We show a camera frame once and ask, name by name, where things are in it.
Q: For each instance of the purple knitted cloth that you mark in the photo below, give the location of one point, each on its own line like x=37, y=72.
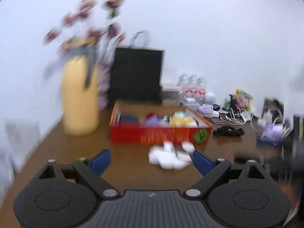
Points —
x=152, y=123

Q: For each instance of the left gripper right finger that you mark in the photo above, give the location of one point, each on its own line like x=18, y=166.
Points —
x=214, y=172

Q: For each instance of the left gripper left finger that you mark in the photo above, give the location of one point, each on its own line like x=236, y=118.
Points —
x=89, y=172

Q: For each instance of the bubble wrap packet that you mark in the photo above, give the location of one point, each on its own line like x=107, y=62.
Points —
x=179, y=114

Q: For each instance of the black paper shopping bag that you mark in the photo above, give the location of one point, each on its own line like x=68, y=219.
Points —
x=136, y=72

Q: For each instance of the black cloth glove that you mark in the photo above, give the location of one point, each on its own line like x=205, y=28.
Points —
x=228, y=131

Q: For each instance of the yellow white plush toy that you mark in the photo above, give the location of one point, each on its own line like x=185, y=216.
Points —
x=185, y=121

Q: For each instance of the yellow thermos jug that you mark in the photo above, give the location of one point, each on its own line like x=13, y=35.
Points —
x=79, y=89

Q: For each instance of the lilac fluffy scrunchie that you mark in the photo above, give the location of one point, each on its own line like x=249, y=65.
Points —
x=206, y=111

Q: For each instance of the snack bag pink yellow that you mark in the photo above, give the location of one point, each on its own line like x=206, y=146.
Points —
x=243, y=99

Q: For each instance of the red fabric rose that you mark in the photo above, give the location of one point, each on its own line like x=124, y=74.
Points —
x=151, y=116

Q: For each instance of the water bottle right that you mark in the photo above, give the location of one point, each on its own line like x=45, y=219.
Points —
x=201, y=89

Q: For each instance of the red cardboard box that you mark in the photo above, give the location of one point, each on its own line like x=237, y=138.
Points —
x=139, y=134

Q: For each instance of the water bottle middle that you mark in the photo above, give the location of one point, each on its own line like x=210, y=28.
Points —
x=192, y=87

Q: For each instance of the water bottle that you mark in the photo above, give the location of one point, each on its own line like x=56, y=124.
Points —
x=201, y=89
x=192, y=87
x=183, y=86

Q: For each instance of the navy blue pouch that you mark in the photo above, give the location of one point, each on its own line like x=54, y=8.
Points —
x=128, y=119

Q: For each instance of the white round speaker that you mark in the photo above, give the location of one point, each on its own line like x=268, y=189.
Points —
x=210, y=98

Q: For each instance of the water bottle left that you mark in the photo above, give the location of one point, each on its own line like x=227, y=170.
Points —
x=183, y=86

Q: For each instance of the white purple gift box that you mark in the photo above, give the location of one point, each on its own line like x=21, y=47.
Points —
x=272, y=134

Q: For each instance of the dried pink rose bouquet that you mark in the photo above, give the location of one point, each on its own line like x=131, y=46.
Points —
x=78, y=30

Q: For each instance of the white cloth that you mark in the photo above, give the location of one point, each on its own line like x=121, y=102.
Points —
x=168, y=158

